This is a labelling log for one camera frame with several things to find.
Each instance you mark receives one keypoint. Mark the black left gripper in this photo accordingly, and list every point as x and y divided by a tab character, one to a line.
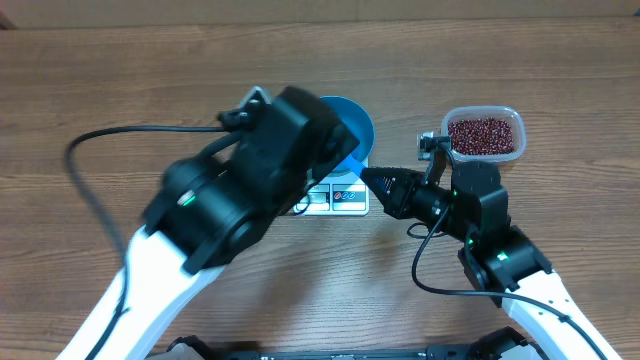
344	141

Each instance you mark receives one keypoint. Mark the blue plastic measuring scoop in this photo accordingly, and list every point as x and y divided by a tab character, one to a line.
355	166

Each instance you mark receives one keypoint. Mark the teal blue bowl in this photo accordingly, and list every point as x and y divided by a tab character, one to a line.
359	122

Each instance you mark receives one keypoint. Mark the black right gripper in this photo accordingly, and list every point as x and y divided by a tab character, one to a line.
398	199

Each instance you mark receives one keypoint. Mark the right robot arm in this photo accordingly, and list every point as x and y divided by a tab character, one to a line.
499	260

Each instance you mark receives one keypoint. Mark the white digital kitchen scale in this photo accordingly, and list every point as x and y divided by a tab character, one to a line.
341	193

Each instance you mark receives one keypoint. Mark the clear plastic bean container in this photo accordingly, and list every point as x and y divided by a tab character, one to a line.
499	112

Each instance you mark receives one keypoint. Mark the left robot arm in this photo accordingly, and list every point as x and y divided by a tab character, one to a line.
201	218

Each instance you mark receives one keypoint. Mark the red beans in container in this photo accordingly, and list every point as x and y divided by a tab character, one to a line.
482	136

